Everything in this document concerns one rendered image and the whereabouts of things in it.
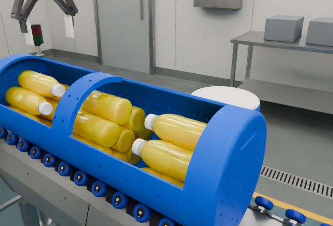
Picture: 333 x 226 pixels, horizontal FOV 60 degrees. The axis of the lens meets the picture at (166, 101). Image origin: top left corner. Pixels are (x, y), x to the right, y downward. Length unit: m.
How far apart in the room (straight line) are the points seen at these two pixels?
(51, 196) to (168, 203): 0.50
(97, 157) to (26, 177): 0.46
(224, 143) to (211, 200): 0.10
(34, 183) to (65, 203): 0.16
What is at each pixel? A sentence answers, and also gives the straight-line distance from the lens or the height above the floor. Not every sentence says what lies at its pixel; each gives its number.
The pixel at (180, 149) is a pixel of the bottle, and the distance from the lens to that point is 0.63.
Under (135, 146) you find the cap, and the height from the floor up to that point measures 1.11.
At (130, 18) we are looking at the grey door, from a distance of 4.96.
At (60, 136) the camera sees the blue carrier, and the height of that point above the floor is 1.11.
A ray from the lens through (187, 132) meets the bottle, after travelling 0.63.
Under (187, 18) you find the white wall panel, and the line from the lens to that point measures 4.42.
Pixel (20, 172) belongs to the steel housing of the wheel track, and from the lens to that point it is 1.14.
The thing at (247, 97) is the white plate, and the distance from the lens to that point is 1.22.
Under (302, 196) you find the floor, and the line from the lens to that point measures 2.47.
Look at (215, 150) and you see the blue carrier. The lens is 0.53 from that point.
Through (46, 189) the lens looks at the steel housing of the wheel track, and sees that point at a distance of 1.02.
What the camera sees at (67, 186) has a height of 0.92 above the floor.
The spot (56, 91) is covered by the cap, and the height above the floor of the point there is 1.15.
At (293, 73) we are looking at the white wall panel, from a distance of 4.07.
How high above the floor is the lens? 1.47
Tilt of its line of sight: 23 degrees down
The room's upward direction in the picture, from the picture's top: straight up
